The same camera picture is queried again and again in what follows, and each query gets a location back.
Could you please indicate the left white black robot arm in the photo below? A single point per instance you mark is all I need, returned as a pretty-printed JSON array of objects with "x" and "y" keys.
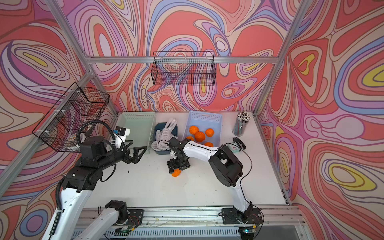
[{"x": 75, "y": 188}]

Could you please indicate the netted orange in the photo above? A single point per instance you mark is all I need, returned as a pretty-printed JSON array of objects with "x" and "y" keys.
[
  {"x": 200, "y": 137},
  {"x": 208, "y": 144},
  {"x": 209, "y": 132},
  {"x": 193, "y": 130},
  {"x": 176, "y": 173}
]

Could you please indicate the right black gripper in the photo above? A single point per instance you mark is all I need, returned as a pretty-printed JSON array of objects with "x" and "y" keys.
[{"x": 172, "y": 165}]

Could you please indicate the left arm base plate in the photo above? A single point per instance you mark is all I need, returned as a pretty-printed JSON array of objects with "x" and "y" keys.
[{"x": 134, "y": 219}]

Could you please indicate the cup of pencils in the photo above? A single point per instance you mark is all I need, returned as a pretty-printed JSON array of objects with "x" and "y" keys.
[{"x": 242, "y": 120}]

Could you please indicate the item in left wire basket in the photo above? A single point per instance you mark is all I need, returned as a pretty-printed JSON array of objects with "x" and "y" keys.
[{"x": 72, "y": 139}]

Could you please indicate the light blue plastic basket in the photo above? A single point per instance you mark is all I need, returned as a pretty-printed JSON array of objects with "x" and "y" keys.
[{"x": 205, "y": 121}]

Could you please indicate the green plastic basket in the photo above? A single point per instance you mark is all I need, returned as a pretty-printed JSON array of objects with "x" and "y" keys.
[{"x": 142, "y": 126}]

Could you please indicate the black wire basket left wall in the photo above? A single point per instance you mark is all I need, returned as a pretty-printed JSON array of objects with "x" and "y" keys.
[{"x": 77, "y": 106}]

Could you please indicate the black wire basket back wall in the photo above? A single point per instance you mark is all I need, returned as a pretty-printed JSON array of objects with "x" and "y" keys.
[{"x": 184, "y": 68}]

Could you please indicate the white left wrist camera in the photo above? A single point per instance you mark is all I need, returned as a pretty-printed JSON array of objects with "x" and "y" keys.
[{"x": 121, "y": 134}]

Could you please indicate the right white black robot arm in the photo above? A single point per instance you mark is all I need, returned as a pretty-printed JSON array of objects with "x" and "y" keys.
[{"x": 227, "y": 168}]

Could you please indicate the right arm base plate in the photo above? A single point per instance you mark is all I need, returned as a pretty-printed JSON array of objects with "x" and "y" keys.
[{"x": 231, "y": 216}]

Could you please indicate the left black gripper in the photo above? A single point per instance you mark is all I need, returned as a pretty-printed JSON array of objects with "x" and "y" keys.
[{"x": 136, "y": 158}]

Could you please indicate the black wire basket wall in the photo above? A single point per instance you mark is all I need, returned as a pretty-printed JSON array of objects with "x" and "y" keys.
[
  {"x": 77, "y": 106},
  {"x": 184, "y": 68}
]

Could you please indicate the dark teal plastic tub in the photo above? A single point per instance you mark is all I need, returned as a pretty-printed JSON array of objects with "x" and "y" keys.
[{"x": 161, "y": 126}]

